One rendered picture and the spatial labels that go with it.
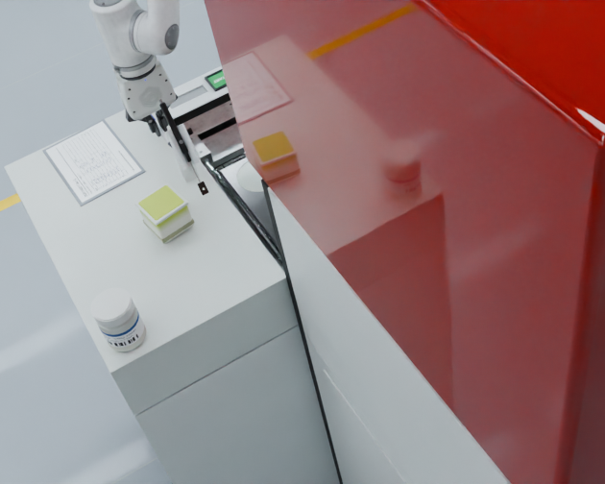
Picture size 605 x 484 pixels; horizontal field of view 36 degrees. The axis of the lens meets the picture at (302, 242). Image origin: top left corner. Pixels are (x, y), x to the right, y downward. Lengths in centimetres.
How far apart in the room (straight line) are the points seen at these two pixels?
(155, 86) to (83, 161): 24
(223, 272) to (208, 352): 15
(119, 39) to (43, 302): 149
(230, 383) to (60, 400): 113
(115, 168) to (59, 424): 108
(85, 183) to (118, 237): 18
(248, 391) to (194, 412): 12
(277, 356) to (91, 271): 39
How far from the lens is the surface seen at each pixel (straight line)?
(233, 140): 204
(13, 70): 406
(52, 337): 299
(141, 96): 185
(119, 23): 174
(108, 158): 196
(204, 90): 206
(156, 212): 172
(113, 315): 155
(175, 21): 173
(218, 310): 162
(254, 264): 167
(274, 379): 184
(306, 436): 207
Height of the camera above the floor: 223
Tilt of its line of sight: 49 degrees down
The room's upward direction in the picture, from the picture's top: 13 degrees counter-clockwise
